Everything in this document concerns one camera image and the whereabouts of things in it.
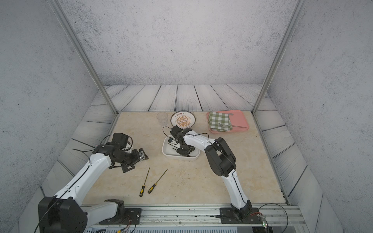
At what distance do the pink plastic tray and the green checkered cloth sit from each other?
0.04ft

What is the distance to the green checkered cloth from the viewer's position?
1.10 m

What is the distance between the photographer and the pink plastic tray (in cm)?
111
